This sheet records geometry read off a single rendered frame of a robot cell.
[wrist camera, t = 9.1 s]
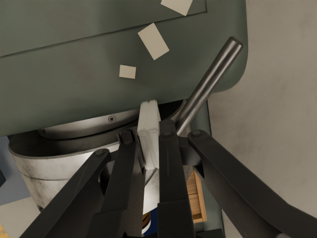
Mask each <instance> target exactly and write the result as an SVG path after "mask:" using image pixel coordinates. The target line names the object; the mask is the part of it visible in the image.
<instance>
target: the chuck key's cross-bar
mask: <svg viewBox="0 0 317 238"><path fill-rule="evenodd" d="M243 48H244V43H243V42H241V41H240V40H238V39H236V38H235V37H233V36H232V37H229V38H228V40H227V41H226V43H225V44H224V46H223V48H222V49H221V51H220V52H219V54H218V55H217V56H216V58H215V59H214V61H213V62H212V64H211V65H210V67H209V68H208V70H207V72H206V73H205V75H204V76H203V78H202V79H201V81H200V82H199V84H198V85H197V87H196V88H195V90H194V91H193V93H192V94H191V96H190V97H189V99H188V100H187V102H186V103H185V105H184V106H183V108H182V109H181V111H180V112H179V114H178V115H177V117H176V119H175V120H174V124H175V129H176V133H177V135H178V136H181V135H182V134H183V132H184V131H185V130H186V129H187V127H188V126H189V124H190V123H191V121H192V120H193V118H194V117H195V116H196V114H197V113H198V111H199V110H200V109H201V107H202V106H203V104H204V103H205V101H206V100H207V99H208V97H209V96H210V95H211V93H212V92H213V90H214V89H215V88H216V86H217V85H218V83H219V82H220V80H221V79H222V77H223V76H224V75H225V73H226V72H227V70H228V69H229V68H230V66H231V65H232V63H233V62H234V61H235V59H236V58H237V56H238V55H239V54H240V52H241V51H242V49H243ZM144 167H145V166H144ZM157 169H158V168H156V167H155V169H152V170H147V169H146V168H145V171H146V173H145V186H146V185H147V184H148V182H149V180H150V179H151V178H152V176H153V175H154V173H155V172H156V171H157Z"/></svg>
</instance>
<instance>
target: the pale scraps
mask: <svg viewBox="0 0 317 238"><path fill-rule="evenodd" d="M192 1H193V0H162V2H161V4H162V5H164V6H166V7H168V8H170V9H172V10H174V11H176V12H178V13H180V14H182V15H184V16H186V14H187V12H188V10H189V8H190V5H191V3H192ZM138 35H139V36H140V38H141V40H142V41H143V43H144V44H145V46H146V48H147V49H148V51H149V53H150V54H151V56H152V58H153V59H154V60H155V59H157V58H158V57H160V56H162V55H163V54H165V53H166V52H168V51H169V49H168V47H167V45H166V43H165V42H164V40H163V38H162V36H161V35H160V33H159V31H158V29H157V28H156V26H155V24H154V23H152V24H151V25H149V26H148V27H146V28H144V29H143V30H141V31H140V32H138ZM135 73H136V67H131V66H125V65H120V73H119V76H120V77H126V78H133V79H135Z"/></svg>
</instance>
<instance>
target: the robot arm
mask: <svg viewBox="0 0 317 238"><path fill-rule="evenodd" d="M117 138H118V141H119V148H118V150H116V151H113V152H111V153H110V151H109V149H107V148H103V149H98V150H96V151H95V152H93V153H92V154H91V155H90V157H89V158H88V159H87V160H86V161H85V162H84V163H83V165H82V166H81V167H80V168H79V169H78V170H77V172H76V173H75V174H74V175H73V176H72V177H71V179H70V180H69V181H68V182H67V183H66V184H65V185H64V186H63V187H62V189H61V190H60V191H59V192H58V193H57V194H56V195H55V197H54V198H53V199H52V200H51V201H50V202H49V204H48V205H47V206H46V207H45V208H44V209H43V211H42V212H41V213H40V214H39V215H38V216H37V217H36V219H35V220H34V221H33V222H32V223H31V224H30V226H29V227H28V228H27V229H26V230H25V231H24V232H23V234H22V235H21V236H20V237H19V238H205V237H203V236H201V235H198V234H196V232H195V227H194V222H193V217H192V210H191V205H190V200H189V195H188V189H187V184H186V179H185V174H184V167H183V165H188V166H193V169H194V171H195V172H196V174H197V175H198V176H199V178H200V179H201V181H202V182H203V183H204V185H205V186H206V188H207V189H208V190H209V192H210V193H211V194H212V196H213V197H214V198H215V200H216V201H217V203H218V204H219V205H220V207H221V208H222V210H223V211H224V212H225V214H226V215H227V217H228V218H229V219H230V221H231V222H232V224H233V225H234V226H235V227H236V229H237V230H238V232H239V233H240V235H241V236H242V237H243V238H317V218H315V217H313V216H311V215H309V214H307V213H305V212H303V211H301V210H300V209H298V208H296V207H294V206H292V205H290V204H288V203H287V202H286V201H285V200H283V199H282V198H281V197H280V196H279V195H278V194H277V193H276V192H275V191H273V190H272V189H271V188H270V187H269V186H268V185H266V184H265V183H264V182H263V181H262V180H261V179H260V178H258V177H257V176H256V175H255V174H254V173H253V172H252V171H250V170H249V169H248V168H247V167H246V166H245V165H243V164H242V163H241V162H240V161H239V160H238V159H237V158H235V157H234V156H233V155H232V154H231V153H230V152H229V151H227V150H226V149H225V148H224V147H223V146H222V145H221V144H220V143H219V142H217V141H216V140H215V139H214V138H213V137H212V136H211V135H209V134H208V133H207V132H206V131H204V130H200V129H198V130H194V131H191V132H190V133H188V135H187V137H181V136H178V135H177V133H176V129H175V124H174V121H173V120H172V119H167V120H163V121H161V119H160V114H159V109H158V104H157V101H156V100H151V101H150V102H148V101H145V102H142V103H141V108H140V115H139V121H138V126H135V127H130V128H128V129H124V130H121V131H119V132H118V133H117ZM144 165H145V167H144ZM155 167H156V168H158V169H159V203H158V204H157V232H155V233H152V234H149V235H147V236H144V237H142V219H143V203H144V188H145V173H146V171H145V168H146V169H147V170H152V169H155ZM98 179H99V181H98Z"/></svg>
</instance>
